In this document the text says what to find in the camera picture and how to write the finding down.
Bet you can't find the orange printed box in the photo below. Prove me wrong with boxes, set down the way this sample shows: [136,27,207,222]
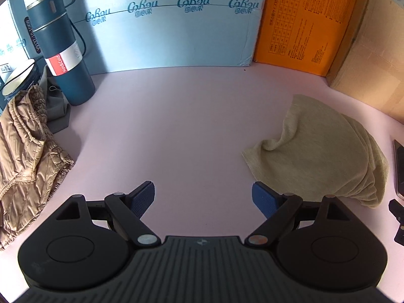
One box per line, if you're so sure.
[253,0,361,77]

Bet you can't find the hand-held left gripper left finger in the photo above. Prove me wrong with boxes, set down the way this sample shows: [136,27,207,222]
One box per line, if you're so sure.
[55,181,160,248]

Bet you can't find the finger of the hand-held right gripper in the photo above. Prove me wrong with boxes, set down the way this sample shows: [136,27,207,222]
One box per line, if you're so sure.
[388,198,404,245]

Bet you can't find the dark blue thermos bottle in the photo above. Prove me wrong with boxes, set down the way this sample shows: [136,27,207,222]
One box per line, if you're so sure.
[24,0,96,106]

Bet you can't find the small pale blue box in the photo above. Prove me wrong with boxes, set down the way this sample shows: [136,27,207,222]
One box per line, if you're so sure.
[0,0,36,83]

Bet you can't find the beige knit cloth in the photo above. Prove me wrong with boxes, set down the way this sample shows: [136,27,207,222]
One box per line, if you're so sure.
[241,94,390,209]

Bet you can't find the brown cardboard box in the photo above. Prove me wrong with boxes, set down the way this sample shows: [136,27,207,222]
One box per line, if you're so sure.
[325,0,404,122]

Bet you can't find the grey cloth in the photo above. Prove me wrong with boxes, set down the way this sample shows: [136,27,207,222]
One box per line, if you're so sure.
[38,65,71,133]

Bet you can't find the large light blue cardboard box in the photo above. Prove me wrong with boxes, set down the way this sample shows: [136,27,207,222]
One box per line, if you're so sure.
[66,0,270,74]

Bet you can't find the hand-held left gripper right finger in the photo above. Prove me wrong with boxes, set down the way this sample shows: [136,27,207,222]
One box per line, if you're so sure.
[245,181,351,248]

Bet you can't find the smartphone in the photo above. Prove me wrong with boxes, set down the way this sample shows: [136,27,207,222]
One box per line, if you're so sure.
[392,139,404,200]

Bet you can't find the tan quilted jacket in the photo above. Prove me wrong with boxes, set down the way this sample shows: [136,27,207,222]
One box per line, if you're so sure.
[0,85,75,251]

